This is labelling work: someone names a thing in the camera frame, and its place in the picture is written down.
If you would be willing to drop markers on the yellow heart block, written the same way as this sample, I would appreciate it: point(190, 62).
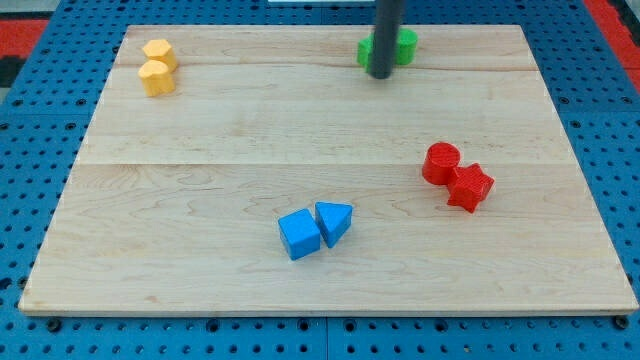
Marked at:
point(156, 78)

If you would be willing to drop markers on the yellow hexagon block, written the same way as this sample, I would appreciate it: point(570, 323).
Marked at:
point(161, 50)

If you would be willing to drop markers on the blue triangle block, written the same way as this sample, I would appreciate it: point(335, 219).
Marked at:
point(333, 220)

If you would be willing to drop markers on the blue cube block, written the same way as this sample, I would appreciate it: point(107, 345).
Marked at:
point(299, 234)

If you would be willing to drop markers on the red cylinder block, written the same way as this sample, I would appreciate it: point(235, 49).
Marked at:
point(440, 160)

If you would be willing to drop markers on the light wooden board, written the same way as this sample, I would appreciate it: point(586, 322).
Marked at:
point(171, 208)

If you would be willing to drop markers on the red star block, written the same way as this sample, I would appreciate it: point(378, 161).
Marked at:
point(468, 187)

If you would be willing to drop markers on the green block behind rod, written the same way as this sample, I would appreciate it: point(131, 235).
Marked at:
point(406, 46)

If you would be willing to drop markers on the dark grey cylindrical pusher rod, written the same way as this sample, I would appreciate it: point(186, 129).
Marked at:
point(384, 43)

